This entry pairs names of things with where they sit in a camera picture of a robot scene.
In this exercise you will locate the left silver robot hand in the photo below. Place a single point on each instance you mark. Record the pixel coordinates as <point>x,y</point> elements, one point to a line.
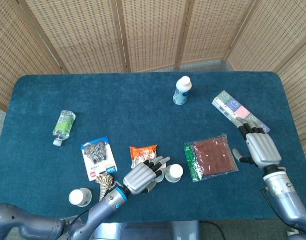
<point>139,177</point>

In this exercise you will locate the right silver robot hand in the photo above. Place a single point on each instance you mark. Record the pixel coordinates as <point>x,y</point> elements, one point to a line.
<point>263,150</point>

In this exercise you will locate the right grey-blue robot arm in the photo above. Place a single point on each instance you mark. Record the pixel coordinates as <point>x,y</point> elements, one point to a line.
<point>280,190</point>

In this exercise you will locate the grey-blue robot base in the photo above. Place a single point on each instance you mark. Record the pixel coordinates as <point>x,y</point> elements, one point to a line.
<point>147,231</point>

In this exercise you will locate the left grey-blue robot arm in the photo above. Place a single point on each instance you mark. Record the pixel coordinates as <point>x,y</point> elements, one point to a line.
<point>102,207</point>

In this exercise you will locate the orange white snack packet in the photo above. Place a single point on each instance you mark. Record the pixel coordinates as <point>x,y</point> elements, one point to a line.
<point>141,152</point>

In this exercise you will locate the correction tape blister pack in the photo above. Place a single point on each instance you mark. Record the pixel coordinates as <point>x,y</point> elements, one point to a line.
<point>97,155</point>

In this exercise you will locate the zip bag brown cloths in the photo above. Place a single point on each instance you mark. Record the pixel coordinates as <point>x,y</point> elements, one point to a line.
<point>212,157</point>

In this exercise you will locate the pastel tissue multipack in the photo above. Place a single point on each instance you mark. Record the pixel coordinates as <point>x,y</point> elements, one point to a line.
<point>230,105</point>

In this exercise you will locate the blue tablecloth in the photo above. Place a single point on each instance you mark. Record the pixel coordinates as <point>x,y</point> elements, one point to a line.
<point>142,120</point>

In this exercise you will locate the clear bottle green label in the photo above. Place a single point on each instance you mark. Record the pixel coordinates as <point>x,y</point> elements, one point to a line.
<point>64,123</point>

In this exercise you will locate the white drink bottle blue label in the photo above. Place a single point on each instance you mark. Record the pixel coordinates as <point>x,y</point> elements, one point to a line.
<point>181,92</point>

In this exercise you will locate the wicker folding screen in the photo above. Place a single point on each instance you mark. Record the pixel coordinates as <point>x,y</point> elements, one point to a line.
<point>152,32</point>

